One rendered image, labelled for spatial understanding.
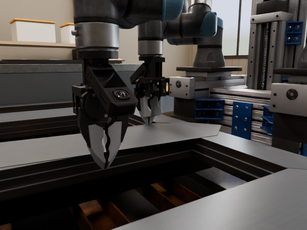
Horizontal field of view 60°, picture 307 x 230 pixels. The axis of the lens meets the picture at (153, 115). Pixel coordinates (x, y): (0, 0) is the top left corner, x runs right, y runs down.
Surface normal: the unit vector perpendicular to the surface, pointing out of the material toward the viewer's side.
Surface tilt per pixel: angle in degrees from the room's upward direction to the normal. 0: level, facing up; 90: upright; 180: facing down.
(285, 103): 90
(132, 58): 90
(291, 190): 0
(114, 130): 90
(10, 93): 90
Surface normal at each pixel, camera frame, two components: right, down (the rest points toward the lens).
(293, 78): -0.79, 0.11
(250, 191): 0.00, -0.98
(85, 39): -0.29, 0.18
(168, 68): 0.61, 0.15
